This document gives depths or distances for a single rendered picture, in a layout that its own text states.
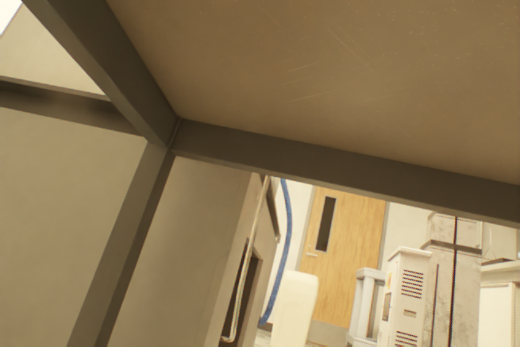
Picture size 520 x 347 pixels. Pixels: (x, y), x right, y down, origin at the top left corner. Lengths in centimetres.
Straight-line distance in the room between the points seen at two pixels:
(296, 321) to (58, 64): 290
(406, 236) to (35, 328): 454
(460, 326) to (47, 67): 145
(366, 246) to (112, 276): 438
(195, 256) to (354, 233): 421
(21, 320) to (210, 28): 63
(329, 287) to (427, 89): 436
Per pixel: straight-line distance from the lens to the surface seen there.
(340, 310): 471
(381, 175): 57
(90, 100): 85
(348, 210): 487
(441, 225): 146
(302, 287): 340
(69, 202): 81
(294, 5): 34
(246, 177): 69
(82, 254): 76
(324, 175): 55
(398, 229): 494
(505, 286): 243
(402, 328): 131
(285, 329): 342
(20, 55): 110
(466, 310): 142
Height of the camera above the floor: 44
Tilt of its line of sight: 20 degrees up
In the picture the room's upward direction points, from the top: 15 degrees clockwise
